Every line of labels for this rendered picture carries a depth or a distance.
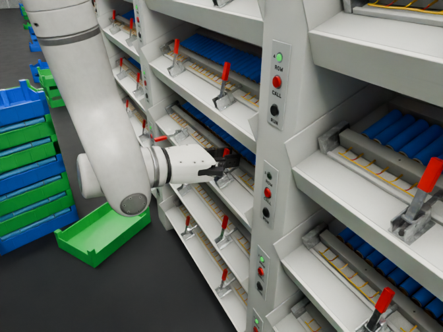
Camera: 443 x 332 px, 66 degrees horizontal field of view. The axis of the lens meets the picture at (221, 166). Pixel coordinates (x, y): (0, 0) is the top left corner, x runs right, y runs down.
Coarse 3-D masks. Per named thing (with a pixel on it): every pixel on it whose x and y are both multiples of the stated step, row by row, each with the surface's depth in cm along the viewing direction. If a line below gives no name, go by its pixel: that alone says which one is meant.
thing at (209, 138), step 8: (176, 112) 109; (184, 112) 107; (184, 120) 105; (192, 120) 101; (192, 128) 102; (200, 128) 96; (208, 136) 92; (216, 144) 88; (224, 144) 87; (232, 152) 84; (240, 160) 81; (240, 168) 81; (248, 168) 78; (248, 184) 76
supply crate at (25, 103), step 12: (24, 84) 128; (0, 96) 125; (12, 96) 128; (24, 96) 129; (36, 96) 124; (0, 108) 124; (12, 108) 111; (24, 108) 114; (36, 108) 117; (48, 108) 119; (0, 120) 110; (12, 120) 113
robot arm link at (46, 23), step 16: (32, 0) 45; (48, 0) 44; (64, 0) 45; (80, 0) 47; (32, 16) 46; (48, 16) 46; (64, 16) 46; (80, 16) 47; (48, 32) 47; (64, 32) 47; (80, 32) 48
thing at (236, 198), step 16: (176, 96) 113; (160, 112) 113; (160, 128) 111; (176, 128) 106; (176, 144) 100; (208, 144) 94; (240, 176) 80; (224, 192) 78; (240, 192) 76; (240, 208) 73
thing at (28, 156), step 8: (56, 136) 125; (48, 144) 124; (56, 144) 126; (16, 152) 118; (24, 152) 119; (32, 152) 121; (40, 152) 123; (48, 152) 125; (56, 152) 127; (0, 160) 115; (8, 160) 116; (16, 160) 118; (24, 160) 120; (32, 160) 122; (0, 168) 116; (8, 168) 117
